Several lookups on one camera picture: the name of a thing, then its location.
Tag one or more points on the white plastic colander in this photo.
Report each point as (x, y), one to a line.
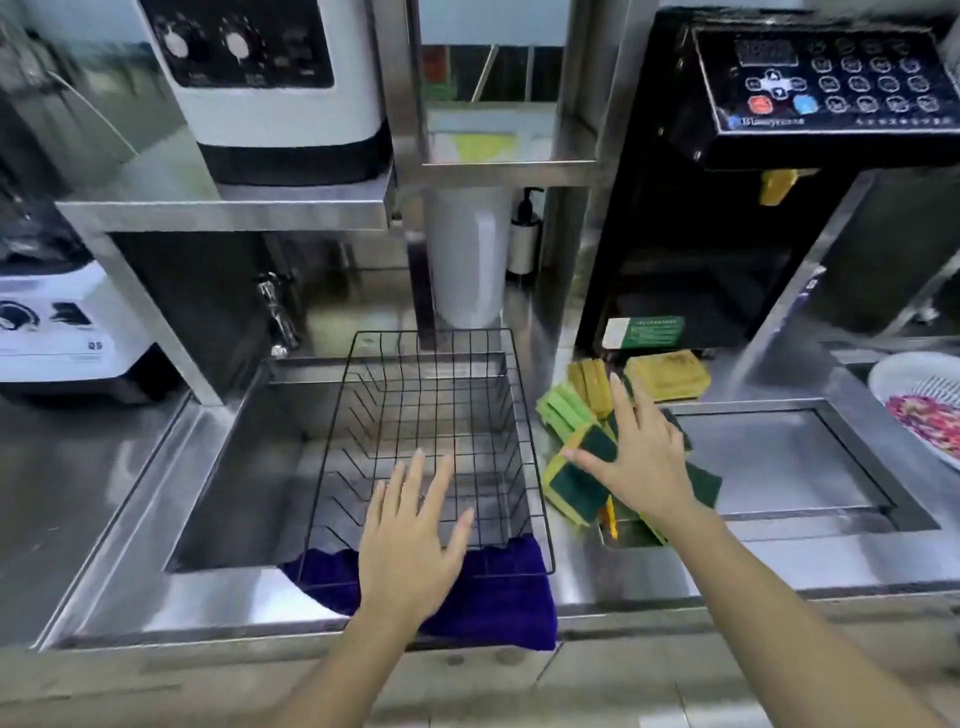
(900, 379)

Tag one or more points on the person's left forearm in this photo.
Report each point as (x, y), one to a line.
(360, 675)

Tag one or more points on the colourful contents of colander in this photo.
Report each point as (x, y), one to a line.
(930, 424)

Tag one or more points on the person's right hand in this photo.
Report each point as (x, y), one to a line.
(656, 472)

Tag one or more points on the dark blender jar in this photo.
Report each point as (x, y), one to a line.
(37, 240)

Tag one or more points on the white blender base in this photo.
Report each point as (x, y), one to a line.
(67, 337)

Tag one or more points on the green white label sticker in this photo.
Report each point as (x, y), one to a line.
(645, 332)

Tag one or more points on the person's right thumb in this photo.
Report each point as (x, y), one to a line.
(589, 466)

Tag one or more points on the white filter cylinder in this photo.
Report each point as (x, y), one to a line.
(466, 255)

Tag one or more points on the chrome tap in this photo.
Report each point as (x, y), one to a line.
(279, 315)

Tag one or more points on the person's left thumb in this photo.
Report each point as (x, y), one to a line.
(461, 536)

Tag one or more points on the purple cloth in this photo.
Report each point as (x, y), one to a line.
(502, 600)

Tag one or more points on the person's right forearm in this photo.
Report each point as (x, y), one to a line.
(772, 615)

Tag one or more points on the person's left little finger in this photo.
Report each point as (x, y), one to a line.
(376, 506)

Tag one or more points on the steel frame rack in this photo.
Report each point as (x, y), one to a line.
(510, 174)

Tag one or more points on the yellow dispenser nozzle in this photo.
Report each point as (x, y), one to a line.
(776, 187)

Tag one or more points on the stainless steel sink basin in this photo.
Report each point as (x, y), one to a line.
(247, 480)

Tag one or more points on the person's left middle finger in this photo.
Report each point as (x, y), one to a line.
(415, 484)

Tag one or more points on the black keypad dispenser machine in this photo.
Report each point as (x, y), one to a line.
(675, 225)

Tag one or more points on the stainless steel shelf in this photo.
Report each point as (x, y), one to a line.
(225, 210)

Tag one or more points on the white appliance with black dials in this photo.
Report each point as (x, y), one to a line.
(300, 127)

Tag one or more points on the white pump bottle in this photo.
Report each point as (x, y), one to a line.
(523, 240)

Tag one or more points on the person's left hand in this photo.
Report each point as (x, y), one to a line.
(405, 570)

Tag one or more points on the yellow cloth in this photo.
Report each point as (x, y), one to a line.
(486, 147)

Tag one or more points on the pile of kitchen sponges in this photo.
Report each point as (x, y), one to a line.
(581, 480)

